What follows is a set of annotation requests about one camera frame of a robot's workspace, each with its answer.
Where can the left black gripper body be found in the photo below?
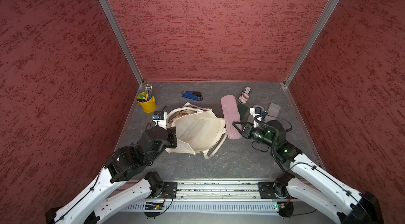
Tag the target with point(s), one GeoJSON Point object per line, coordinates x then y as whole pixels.
{"type": "Point", "coordinates": [170, 142]}

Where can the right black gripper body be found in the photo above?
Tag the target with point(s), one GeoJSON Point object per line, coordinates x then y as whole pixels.
{"type": "Point", "coordinates": [258, 134]}

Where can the floral canvas tote bag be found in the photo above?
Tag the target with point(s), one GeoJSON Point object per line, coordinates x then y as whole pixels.
{"type": "Point", "coordinates": [198, 130]}

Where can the pink pencil case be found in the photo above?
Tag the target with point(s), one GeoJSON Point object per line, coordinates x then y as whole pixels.
{"type": "Point", "coordinates": [231, 114]}

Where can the green pencil case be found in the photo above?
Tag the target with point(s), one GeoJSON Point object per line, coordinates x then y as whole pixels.
{"type": "Point", "coordinates": [244, 112]}

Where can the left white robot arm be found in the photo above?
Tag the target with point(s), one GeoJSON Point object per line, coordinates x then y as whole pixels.
{"type": "Point", "coordinates": [95, 204]}

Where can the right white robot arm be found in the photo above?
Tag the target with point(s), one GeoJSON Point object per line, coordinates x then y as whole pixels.
{"type": "Point", "coordinates": [304, 180]}

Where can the yellow pen cup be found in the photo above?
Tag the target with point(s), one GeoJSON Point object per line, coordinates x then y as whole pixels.
{"type": "Point", "coordinates": [146, 99]}

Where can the flag pattern can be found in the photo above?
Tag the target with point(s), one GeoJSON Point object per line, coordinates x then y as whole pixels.
{"type": "Point", "coordinates": [245, 95]}

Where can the blue black stapler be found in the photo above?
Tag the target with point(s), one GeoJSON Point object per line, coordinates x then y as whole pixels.
{"type": "Point", "coordinates": [192, 95]}

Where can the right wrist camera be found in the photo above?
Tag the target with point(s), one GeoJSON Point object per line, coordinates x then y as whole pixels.
{"type": "Point", "coordinates": [255, 112]}

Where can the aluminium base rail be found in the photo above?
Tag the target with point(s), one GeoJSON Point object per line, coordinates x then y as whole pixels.
{"type": "Point", "coordinates": [245, 196]}

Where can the right corner aluminium post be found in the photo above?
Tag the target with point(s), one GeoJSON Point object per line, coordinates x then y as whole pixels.
{"type": "Point", "coordinates": [321, 22]}

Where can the corner aluminium post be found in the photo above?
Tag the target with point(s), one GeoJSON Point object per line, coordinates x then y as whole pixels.
{"type": "Point", "coordinates": [321, 22]}
{"type": "Point", "coordinates": [109, 13]}

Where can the left corner aluminium post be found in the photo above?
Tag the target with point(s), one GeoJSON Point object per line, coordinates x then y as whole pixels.
{"type": "Point", "coordinates": [109, 13]}

